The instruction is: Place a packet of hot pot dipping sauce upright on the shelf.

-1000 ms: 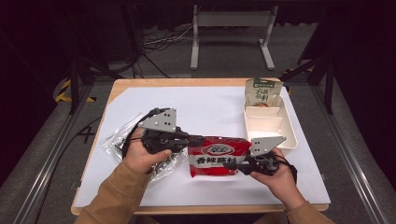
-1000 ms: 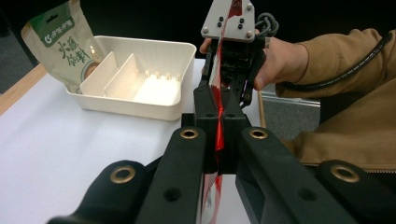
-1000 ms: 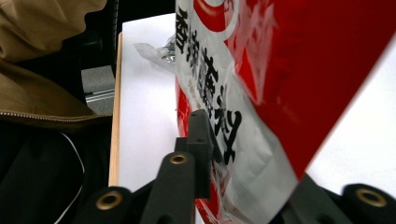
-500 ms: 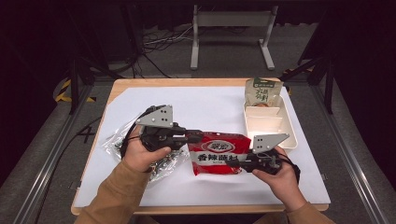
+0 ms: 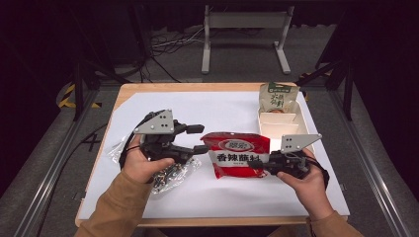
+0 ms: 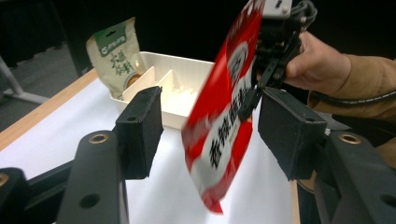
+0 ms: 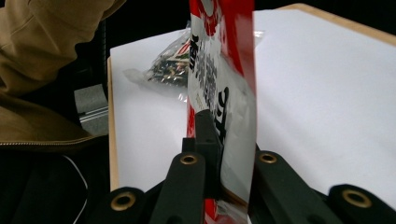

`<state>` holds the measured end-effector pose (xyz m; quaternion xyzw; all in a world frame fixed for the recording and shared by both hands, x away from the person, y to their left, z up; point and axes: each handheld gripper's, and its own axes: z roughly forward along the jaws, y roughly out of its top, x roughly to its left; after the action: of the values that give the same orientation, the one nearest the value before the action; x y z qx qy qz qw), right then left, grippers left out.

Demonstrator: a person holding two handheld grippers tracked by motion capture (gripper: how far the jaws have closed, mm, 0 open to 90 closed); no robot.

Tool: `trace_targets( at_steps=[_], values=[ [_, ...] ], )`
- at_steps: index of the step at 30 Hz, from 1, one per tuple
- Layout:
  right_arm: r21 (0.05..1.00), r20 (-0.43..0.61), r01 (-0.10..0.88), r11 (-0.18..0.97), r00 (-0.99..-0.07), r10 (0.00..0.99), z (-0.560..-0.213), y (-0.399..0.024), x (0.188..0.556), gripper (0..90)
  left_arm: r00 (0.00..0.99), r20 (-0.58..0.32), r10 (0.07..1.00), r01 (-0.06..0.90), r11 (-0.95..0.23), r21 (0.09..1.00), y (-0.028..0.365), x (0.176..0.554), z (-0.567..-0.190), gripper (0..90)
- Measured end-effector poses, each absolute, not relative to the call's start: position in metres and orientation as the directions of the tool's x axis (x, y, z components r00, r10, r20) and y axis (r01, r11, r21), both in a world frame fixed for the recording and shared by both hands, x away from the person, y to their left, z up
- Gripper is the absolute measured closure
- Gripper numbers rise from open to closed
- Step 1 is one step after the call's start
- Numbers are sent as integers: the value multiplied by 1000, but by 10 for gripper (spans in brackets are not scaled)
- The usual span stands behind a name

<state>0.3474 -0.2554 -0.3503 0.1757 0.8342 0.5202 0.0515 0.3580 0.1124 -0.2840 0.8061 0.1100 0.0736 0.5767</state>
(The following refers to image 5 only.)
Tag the yellow black hazard tape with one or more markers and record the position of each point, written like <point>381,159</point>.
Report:
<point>66,98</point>

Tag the clear bag of dried seaweed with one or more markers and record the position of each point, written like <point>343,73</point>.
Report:
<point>171,176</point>

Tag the white paper sheet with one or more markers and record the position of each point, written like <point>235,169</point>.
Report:
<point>204,200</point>

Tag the beige green soup packet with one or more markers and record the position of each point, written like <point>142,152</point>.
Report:
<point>278,97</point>

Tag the red seasoning packet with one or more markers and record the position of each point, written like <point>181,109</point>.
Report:
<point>234,154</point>

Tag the aluminium frame rail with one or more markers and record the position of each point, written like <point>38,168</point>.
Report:
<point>49,177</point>
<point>369,154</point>

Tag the person's left hand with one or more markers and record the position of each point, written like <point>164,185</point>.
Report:
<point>145,169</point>

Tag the white divided container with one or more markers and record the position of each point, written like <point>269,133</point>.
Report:
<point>273,126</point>

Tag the white metal stand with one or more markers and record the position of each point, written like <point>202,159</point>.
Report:
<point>245,19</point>

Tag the black metal stand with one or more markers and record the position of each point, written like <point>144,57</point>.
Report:
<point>78,85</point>
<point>347,85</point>

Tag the person's right hand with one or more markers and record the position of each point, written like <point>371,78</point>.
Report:
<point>309,192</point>

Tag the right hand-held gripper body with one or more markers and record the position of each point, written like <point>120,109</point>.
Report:
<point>296,144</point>

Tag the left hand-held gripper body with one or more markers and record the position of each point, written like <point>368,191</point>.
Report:
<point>158,123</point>

